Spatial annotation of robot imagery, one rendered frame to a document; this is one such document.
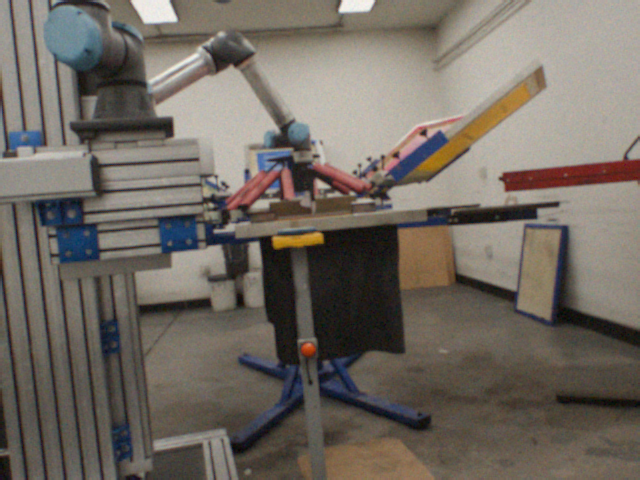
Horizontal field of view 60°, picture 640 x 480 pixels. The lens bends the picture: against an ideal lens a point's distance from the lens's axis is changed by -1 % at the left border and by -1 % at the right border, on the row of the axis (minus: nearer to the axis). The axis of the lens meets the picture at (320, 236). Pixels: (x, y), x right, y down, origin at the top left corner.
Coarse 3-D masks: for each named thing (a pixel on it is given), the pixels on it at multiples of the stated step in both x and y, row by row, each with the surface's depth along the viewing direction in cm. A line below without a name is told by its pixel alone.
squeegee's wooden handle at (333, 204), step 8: (296, 200) 226; (320, 200) 227; (328, 200) 228; (336, 200) 228; (344, 200) 228; (352, 200) 229; (272, 208) 225; (280, 208) 226; (288, 208) 226; (296, 208) 226; (304, 208) 227; (320, 208) 227; (328, 208) 228; (336, 208) 228; (344, 208) 228; (280, 216) 226; (288, 216) 226
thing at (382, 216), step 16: (416, 208) 178; (240, 224) 170; (256, 224) 166; (272, 224) 167; (288, 224) 167; (304, 224) 168; (320, 224) 168; (336, 224) 169; (352, 224) 169; (368, 224) 170
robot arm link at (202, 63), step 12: (204, 48) 203; (192, 60) 201; (204, 60) 203; (216, 60) 204; (168, 72) 198; (180, 72) 199; (192, 72) 201; (204, 72) 204; (216, 72) 207; (156, 84) 195; (168, 84) 196; (180, 84) 199; (156, 96) 195; (168, 96) 199
